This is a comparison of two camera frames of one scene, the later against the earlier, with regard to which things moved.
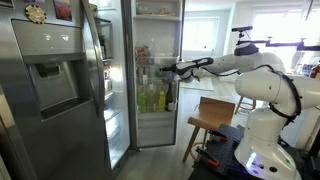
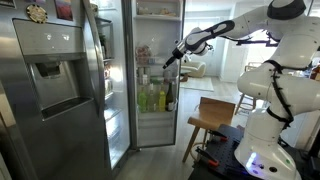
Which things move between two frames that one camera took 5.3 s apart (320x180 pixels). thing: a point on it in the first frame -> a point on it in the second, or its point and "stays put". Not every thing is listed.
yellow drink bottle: x=161 y=100 stays put
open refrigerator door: x=153 y=38 stays put
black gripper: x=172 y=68 -> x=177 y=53
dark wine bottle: x=170 y=99 stays put
